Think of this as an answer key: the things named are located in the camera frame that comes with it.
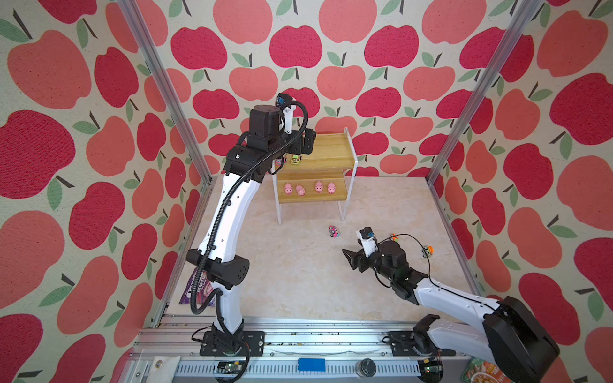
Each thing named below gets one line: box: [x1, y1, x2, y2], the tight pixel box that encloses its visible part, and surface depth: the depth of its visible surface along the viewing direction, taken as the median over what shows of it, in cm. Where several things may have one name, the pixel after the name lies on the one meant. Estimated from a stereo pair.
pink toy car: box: [328, 225, 341, 238], surface depth 101 cm
